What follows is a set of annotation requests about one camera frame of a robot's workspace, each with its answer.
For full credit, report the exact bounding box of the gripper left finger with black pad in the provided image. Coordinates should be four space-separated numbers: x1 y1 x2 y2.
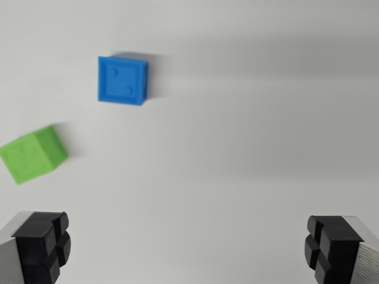
0 211 72 284

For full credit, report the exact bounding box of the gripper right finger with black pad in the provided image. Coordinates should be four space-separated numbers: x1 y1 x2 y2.
304 215 379 284

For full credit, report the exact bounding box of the blue cube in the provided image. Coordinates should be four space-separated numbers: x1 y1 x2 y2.
98 52 149 107

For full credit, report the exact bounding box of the green cube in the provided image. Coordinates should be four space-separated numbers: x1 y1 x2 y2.
0 125 69 185

